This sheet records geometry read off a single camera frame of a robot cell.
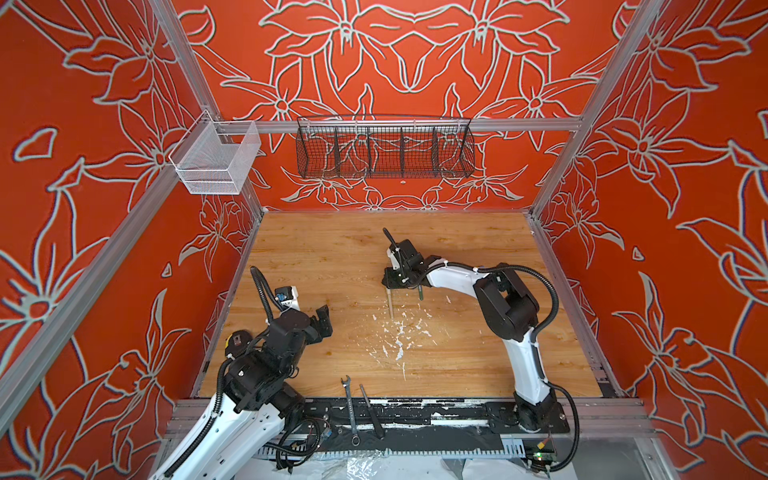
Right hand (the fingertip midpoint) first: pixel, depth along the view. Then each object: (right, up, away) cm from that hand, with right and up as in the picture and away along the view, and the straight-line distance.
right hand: (379, 279), depth 98 cm
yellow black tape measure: (-41, -16, -14) cm, 46 cm away
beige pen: (+4, -8, -5) cm, 10 cm away
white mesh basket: (-53, +40, -5) cm, 66 cm away
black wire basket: (+2, +44, 0) cm, 44 cm away
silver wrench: (-6, -35, -28) cm, 45 cm away
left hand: (-17, -4, -25) cm, 30 cm away
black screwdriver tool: (-2, -31, -25) cm, 40 cm away
